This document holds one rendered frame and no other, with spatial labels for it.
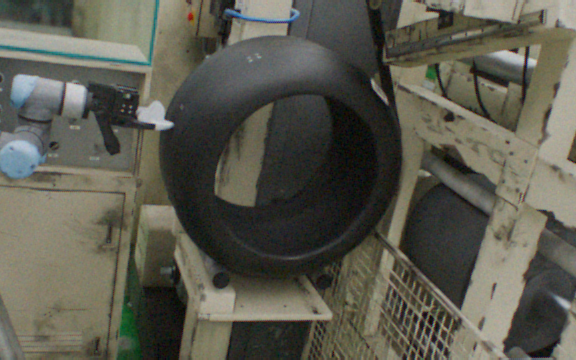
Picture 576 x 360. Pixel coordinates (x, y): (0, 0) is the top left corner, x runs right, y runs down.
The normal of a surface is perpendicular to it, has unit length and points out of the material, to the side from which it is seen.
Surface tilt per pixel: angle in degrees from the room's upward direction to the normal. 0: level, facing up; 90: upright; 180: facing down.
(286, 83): 80
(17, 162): 90
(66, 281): 91
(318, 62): 42
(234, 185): 90
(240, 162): 90
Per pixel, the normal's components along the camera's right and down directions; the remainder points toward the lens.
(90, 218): 0.29, 0.36
